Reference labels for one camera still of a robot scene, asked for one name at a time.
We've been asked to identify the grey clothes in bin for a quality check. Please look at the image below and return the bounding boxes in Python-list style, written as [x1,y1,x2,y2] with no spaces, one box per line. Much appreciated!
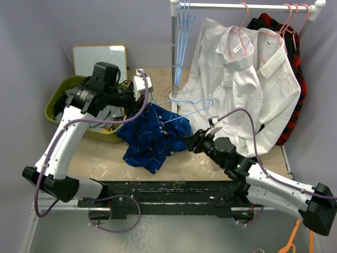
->
[54,89,123,132]

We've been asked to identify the red black plaid shirt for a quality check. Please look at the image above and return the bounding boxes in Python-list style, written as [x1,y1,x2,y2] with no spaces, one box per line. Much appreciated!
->
[247,13,308,145]

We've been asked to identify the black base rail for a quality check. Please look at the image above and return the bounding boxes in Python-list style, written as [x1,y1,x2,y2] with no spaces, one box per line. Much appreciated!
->
[78,181,259,223]

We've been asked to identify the white shirt left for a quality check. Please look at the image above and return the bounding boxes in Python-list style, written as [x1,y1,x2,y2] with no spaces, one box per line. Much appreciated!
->
[176,18,263,157]

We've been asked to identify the pink hanger left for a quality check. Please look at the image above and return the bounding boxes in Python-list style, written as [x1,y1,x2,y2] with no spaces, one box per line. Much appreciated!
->
[226,2,254,60]

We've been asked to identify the pink hanger right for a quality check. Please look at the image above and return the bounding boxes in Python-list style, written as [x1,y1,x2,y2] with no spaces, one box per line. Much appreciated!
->
[279,3,311,51]

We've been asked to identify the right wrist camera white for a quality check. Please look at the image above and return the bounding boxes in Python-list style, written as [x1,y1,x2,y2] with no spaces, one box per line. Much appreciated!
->
[206,116,223,135]

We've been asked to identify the white shirt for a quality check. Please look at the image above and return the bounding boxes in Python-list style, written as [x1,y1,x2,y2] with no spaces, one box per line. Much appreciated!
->
[242,27,301,155]
[176,18,263,157]

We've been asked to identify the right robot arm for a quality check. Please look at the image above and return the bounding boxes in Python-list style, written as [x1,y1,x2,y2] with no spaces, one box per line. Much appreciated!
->
[182,130,336,236]

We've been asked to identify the light blue hangers bunch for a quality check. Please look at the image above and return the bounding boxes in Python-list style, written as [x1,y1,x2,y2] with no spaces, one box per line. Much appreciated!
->
[174,1,195,89]

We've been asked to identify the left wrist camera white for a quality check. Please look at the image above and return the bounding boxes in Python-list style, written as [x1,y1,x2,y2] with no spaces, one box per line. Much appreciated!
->
[133,69,153,100]

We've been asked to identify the pink hanger middle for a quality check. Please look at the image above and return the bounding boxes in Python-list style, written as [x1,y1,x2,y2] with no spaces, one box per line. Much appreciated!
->
[259,4,294,62]

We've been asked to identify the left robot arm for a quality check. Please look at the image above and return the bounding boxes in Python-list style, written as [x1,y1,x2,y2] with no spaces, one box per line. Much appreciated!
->
[22,62,152,207]

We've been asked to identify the blue plaid shirt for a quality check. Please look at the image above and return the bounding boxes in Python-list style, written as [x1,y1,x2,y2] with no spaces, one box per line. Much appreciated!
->
[116,103,192,174]

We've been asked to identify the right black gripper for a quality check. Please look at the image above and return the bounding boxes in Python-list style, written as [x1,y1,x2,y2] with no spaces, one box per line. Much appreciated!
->
[181,128,225,168]

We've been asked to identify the pink hanger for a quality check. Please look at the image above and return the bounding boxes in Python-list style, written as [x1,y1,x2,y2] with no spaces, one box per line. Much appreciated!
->
[226,2,254,60]
[259,4,294,62]
[279,3,311,51]

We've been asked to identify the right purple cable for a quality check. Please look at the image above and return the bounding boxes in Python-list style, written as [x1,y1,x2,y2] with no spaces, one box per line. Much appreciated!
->
[215,108,337,201]

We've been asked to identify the light blue wire hanger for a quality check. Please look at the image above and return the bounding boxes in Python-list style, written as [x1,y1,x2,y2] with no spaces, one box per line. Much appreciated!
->
[149,93,214,124]

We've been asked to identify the olive green laundry bin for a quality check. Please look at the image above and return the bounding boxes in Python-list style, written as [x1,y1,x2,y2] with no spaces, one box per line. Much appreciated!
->
[45,75,123,144]

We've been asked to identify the white clothes rack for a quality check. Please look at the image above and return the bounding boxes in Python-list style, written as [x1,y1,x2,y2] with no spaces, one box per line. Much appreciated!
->
[169,1,326,113]

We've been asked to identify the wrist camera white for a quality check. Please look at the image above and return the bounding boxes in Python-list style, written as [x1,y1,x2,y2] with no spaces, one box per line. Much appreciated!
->
[133,69,153,100]
[206,116,223,135]

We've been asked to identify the white shirt right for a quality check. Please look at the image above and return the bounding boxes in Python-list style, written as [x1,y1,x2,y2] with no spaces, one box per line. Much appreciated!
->
[242,27,301,155]

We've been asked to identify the small whiteboard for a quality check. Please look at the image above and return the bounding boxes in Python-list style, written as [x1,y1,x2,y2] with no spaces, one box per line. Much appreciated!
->
[73,45,127,81]

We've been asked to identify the orange hanger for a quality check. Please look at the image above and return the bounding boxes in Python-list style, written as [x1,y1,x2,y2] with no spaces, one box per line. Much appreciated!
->
[277,219,316,253]

